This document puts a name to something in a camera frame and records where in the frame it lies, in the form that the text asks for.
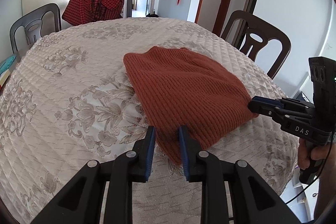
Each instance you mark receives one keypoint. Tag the dark grey plastic chair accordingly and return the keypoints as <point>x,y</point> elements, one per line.
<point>32,24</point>

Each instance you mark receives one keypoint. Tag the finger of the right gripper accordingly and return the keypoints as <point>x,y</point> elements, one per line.
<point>265,101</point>

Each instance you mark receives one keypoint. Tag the black camera module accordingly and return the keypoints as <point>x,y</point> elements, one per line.
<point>322,71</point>

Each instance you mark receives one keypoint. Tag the dark brown plastic chair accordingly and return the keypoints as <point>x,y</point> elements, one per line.
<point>257,36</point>

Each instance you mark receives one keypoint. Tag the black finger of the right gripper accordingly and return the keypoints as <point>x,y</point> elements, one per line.
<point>272,109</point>

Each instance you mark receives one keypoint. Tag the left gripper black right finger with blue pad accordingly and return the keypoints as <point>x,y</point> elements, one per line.
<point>189,149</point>

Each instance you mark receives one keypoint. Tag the person's right hand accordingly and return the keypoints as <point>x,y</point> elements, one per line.
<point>317,153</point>

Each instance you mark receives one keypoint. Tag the teal lace doily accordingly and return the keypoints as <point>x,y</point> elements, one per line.
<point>5,64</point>

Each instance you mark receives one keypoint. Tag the cream quilted floral tablecloth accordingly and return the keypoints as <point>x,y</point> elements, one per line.
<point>70,101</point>

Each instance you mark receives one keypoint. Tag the chair under red garment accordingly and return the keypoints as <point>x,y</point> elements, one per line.
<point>127,9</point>

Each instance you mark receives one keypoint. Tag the red plaid garment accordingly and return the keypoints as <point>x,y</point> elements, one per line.
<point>79,12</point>

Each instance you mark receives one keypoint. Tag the rust orange knit sweater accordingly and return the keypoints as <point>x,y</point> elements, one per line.
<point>178,87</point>

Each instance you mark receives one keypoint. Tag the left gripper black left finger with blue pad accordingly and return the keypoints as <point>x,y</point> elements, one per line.
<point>144,149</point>

